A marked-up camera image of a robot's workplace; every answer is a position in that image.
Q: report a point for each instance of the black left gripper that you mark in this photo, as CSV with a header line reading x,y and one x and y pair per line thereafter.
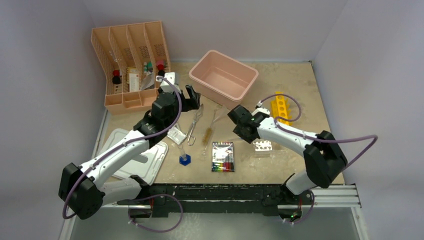
x,y
189,103

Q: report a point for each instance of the metal crucible tongs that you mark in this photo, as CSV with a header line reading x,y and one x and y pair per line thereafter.
x,y
191,139

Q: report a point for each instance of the wire test tube brush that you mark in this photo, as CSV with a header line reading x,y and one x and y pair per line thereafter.
x,y
209,130

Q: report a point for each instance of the pink plastic bin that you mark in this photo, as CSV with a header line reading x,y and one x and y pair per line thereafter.
x,y
222,79

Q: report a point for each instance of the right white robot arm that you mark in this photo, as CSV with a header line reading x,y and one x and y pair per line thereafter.
x,y
323,158

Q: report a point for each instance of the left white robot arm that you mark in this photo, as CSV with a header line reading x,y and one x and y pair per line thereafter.
x,y
80,186

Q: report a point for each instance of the white sachet packet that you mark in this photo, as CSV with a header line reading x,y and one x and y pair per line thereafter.
x,y
176,135

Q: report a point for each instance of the clear ruler set packet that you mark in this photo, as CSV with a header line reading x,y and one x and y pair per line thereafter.
x,y
148,82

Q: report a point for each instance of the red black stamp right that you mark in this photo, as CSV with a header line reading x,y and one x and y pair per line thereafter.
x,y
160,65

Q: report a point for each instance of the red black stamp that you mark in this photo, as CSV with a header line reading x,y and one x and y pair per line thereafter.
x,y
116,77
160,65

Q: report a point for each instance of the green grey eraser block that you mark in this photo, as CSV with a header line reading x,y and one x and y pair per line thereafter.
x,y
149,66

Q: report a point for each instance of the green white glue stick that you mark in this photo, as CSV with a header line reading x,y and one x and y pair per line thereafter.
x,y
145,68

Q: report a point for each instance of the white card box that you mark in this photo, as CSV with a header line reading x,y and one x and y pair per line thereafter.
x,y
133,79

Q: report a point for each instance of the coloured marker pen pack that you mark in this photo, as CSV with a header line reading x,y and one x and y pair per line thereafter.
x,y
223,156

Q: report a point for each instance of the peach plastic desk organizer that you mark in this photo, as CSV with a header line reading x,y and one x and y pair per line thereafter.
x,y
126,48

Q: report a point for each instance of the white plastic lid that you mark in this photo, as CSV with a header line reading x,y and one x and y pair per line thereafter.
x,y
146,165

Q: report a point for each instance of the red black stamp left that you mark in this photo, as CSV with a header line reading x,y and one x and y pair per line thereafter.
x,y
116,77

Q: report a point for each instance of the clear plastic well tray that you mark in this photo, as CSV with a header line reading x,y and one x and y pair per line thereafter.
x,y
262,148

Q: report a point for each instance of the yellow test tube rack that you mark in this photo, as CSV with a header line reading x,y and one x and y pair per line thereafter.
x,y
279,107

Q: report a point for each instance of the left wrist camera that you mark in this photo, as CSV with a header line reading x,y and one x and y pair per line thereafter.
x,y
168,82

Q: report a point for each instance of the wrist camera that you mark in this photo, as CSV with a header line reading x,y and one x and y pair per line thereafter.
x,y
168,82
260,109

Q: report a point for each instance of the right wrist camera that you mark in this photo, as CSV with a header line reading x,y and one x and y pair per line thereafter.
x,y
260,109

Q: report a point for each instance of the black aluminium base frame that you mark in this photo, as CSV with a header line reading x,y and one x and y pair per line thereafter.
x,y
226,212

